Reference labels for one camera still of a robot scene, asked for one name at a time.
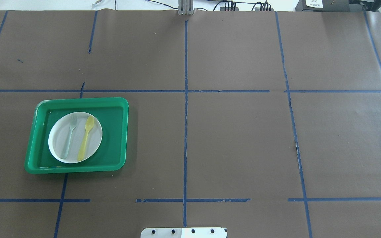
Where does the white round plate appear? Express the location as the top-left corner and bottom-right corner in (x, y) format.
(48, 112), (103, 164)

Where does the black box with label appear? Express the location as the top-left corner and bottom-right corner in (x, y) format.
(295, 0), (363, 12)

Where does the yellow plastic spoon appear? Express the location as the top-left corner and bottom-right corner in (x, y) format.
(77, 116), (94, 162)

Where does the green plastic tray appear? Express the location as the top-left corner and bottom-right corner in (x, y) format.
(24, 97), (129, 174)

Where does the black cable connector block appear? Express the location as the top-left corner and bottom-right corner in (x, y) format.
(213, 0), (239, 12)
(251, 1), (274, 12)

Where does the grey aluminium frame post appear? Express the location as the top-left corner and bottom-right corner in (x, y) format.
(178, 0), (195, 15)

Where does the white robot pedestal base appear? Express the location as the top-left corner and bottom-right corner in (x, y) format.
(140, 227), (228, 238)

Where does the pale green plastic fork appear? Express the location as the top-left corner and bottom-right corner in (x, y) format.
(61, 113), (77, 159)

